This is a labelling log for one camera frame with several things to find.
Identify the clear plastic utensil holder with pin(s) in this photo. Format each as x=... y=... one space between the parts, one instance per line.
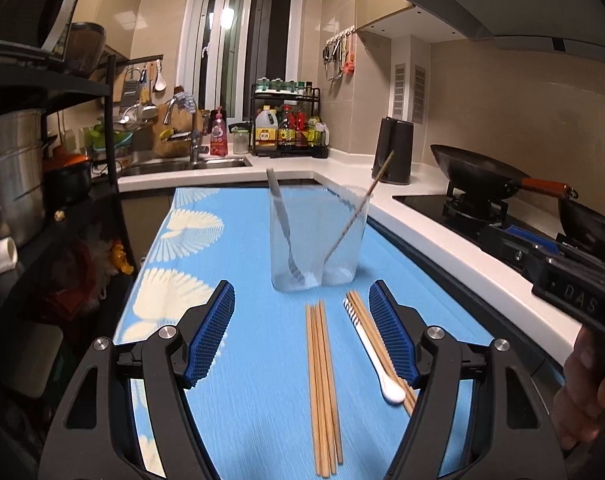
x=316 y=217

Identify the orange lidded pot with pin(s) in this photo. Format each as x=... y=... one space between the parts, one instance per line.
x=66 y=174

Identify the red dish soap bottle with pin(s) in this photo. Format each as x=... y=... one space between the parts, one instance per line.
x=218 y=135

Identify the brown bowl on shelf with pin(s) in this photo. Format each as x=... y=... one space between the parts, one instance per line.
x=85 y=46

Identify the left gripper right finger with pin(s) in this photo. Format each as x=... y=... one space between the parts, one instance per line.
x=479 y=415

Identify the black spice rack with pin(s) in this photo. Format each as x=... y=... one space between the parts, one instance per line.
x=301 y=130

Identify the black gas stove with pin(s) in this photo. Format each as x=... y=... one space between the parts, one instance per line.
x=484 y=223

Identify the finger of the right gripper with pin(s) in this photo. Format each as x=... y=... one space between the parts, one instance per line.
x=539 y=240

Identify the yellow oil jug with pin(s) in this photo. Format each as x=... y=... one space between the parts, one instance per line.
x=266 y=131

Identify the hanging white ladle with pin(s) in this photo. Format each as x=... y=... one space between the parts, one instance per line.
x=160 y=84

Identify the white window frame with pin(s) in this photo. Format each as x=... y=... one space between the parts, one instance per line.
x=227 y=45

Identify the hanging kitchen tools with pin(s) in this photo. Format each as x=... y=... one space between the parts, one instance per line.
x=338 y=55

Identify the wooden chopstick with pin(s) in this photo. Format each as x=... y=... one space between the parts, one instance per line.
x=337 y=438
x=407 y=402
x=377 y=341
x=318 y=389
x=364 y=200
x=328 y=439
x=313 y=396
x=365 y=329

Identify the chrome kitchen faucet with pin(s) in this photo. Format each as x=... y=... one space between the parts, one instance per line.
x=182 y=129

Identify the glass jar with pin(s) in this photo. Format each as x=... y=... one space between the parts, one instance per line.
x=241 y=138

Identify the steel stock pot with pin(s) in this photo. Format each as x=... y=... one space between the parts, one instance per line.
x=21 y=195

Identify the black metal shelf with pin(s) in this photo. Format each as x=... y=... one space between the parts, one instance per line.
x=32 y=79

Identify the blue patterned tablecloth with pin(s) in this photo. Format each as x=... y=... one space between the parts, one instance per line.
x=253 y=408

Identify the person's right hand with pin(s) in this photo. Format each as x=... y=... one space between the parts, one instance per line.
x=579 y=404

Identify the black wok red handle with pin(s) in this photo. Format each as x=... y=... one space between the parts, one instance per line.
x=481 y=175

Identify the white ceramic spoon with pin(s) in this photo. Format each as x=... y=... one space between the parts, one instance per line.
x=392 y=393

